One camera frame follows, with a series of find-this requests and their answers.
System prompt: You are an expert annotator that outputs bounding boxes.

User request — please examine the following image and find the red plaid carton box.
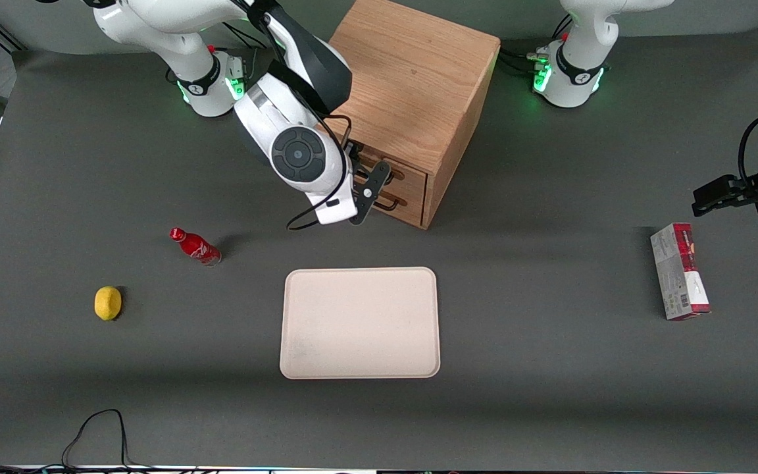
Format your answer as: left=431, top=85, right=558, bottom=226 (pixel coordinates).
left=650, top=223, right=711, bottom=321

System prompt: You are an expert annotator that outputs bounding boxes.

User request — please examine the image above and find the yellow lemon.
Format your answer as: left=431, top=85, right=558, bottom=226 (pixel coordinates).
left=94, top=286, right=122, bottom=321

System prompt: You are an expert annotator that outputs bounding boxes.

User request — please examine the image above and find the beige rectangular tray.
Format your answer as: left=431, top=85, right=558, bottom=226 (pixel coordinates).
left=280, top=267, right=441, bottom=380

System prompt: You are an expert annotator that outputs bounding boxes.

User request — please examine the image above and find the black base cable bundle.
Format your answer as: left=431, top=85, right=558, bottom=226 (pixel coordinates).
left=497, top=13, right=574, bottom=74
left=220, top=20, right=269, bottom=53

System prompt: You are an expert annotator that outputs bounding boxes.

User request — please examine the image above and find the red cola bottle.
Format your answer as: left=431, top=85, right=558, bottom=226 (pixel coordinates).
left=169, top=227, right=222, bottom=267

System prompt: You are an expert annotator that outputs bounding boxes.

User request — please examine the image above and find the black looped table cable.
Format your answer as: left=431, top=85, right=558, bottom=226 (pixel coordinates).
left=62, top=408, right=133, bottom=469

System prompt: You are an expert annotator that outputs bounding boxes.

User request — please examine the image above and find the wooden drawer with plain front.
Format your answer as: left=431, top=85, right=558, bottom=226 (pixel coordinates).
left=378, top=188, right=428, bottom=230

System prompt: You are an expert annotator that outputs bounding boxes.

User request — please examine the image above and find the wooden drawer cabinet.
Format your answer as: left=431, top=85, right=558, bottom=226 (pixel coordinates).
left=323, top=0, right=501, bottom=230

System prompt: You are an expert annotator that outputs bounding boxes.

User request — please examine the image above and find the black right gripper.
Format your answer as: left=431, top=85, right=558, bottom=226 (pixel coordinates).
left=343, top=138, right=370, bottom=174

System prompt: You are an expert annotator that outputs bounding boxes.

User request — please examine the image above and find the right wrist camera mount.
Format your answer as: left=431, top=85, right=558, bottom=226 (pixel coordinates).
left=348, top=160, right=393, bottom=226

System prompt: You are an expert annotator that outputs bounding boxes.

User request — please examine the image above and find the wooden drawer with notched front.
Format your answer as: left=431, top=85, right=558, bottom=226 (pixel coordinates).
left=346, top=142, right=429, bottom=206

